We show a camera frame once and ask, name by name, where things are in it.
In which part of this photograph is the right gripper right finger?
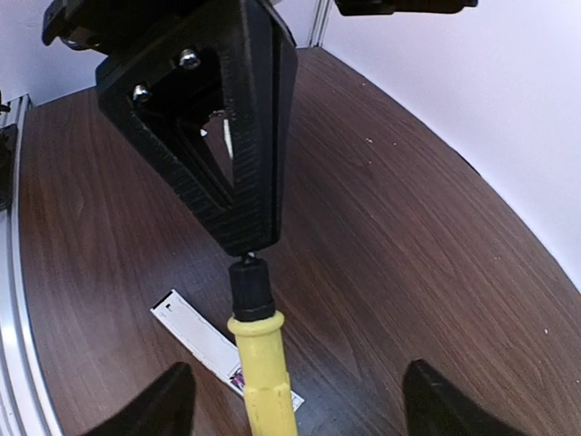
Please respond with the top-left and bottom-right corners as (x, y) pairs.
(403, 359), (522, 436)

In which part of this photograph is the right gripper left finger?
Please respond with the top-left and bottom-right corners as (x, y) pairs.
(85, 362), (195, 435)

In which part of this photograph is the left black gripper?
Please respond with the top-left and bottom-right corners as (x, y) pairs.
(41, 1), (272, 254)

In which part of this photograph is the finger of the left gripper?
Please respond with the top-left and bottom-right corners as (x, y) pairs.
(220, 1), (298, 248)

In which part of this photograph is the white remote control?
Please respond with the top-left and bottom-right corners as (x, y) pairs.
(150, 290), (304, 412)

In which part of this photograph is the yellow handled screwdriver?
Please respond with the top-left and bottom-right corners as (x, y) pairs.
(228, 253), (298, 436)

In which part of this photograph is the left aluminium frame post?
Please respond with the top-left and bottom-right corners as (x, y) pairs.
(307, 0), (334, 47)

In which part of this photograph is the front aluminium rail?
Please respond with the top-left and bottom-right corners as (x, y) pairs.
(1, 94), (63, 435)

